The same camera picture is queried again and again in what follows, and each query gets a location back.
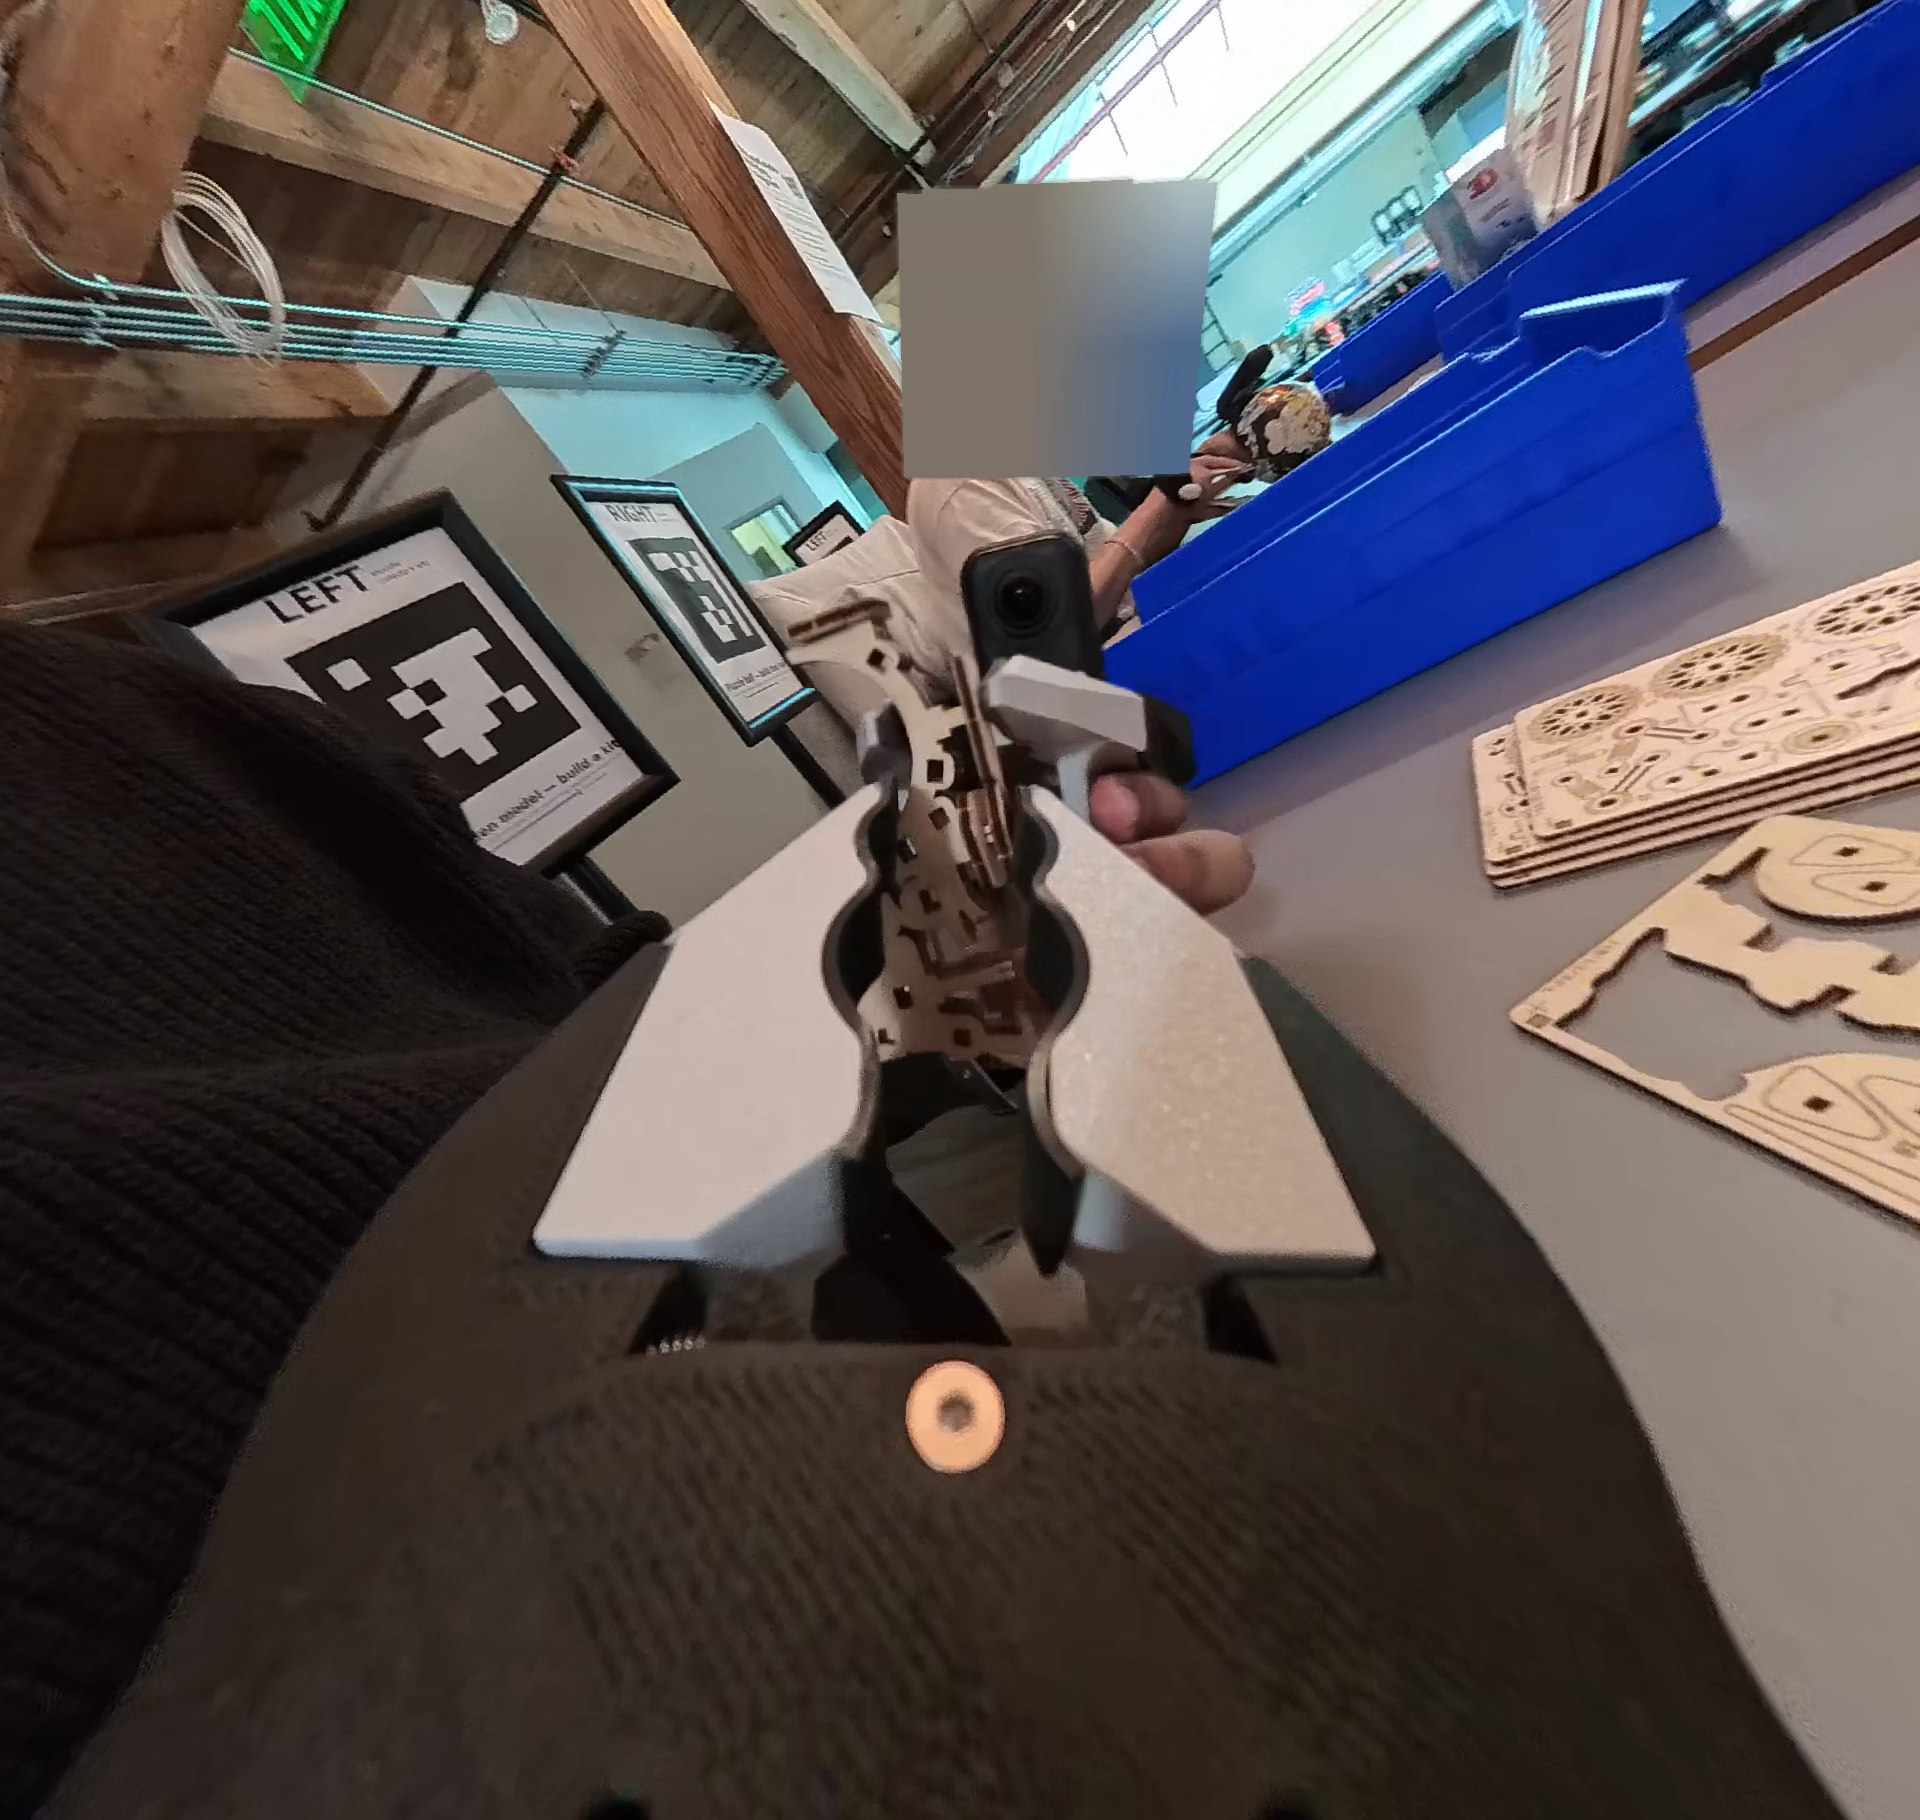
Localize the blue plastic bin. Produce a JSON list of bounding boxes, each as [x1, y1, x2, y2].
[[1313, 274, 1457, 414], [1126, 280, 1724, 791], [1431, 0, 1920, 358]]

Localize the punched wooden puzzle sheet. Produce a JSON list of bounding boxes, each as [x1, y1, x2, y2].
[[1510, 816, 1920, 1229]]

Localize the leaning poster board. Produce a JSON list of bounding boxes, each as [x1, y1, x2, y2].
[[1506, 0, 1666, 229]]

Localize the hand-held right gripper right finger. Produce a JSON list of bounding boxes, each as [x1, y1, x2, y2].
[[1017, 788, 1380, 1334]]

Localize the standing sign board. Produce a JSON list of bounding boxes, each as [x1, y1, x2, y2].
[[161, 488, 679, 880]]

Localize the person's left hand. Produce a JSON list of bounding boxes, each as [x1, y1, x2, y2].
[[1084, 768, 1257, 915]]

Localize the colourful cardboard box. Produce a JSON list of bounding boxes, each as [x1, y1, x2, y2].
[[1425, 146, 1547, 289]]

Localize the person's black knit sweater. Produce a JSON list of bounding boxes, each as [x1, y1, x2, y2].
[[0, 617, 668, 1813]]

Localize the wooden puzzle model assembly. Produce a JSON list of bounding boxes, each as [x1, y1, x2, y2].
[[786, 602, 1054, 1076]]

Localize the grey cable conduits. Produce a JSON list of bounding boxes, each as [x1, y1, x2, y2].
[[0, 280, 788, 394]]

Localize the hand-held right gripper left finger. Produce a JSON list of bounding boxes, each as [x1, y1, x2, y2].
[[533, 782, 902, 1334]]

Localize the white cable coil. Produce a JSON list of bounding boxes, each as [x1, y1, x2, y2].
[[157, 173, 290, 363]]

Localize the stack of wooden puzzle sheets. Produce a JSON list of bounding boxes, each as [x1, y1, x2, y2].
[[1470, 560, 1920, 891]]

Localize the paper notice on pillar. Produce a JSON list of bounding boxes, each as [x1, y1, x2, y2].
[[715, 108, 891, 330]]

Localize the black framed marker sign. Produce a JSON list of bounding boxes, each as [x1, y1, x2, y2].
[[552, 474, 822, 744]]

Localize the floral patterned ball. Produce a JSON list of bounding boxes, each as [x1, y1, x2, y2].
[[1234, 379, 1337, 487]]

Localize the another person's forearm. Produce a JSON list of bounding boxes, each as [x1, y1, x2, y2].
[[1102, 447, 1254, 577]]

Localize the beige jacket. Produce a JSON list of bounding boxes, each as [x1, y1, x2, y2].
[[746, 515, 968, 718]]

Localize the green exit sign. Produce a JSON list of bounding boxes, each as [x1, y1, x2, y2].
[[240, 0, 362, 106]]

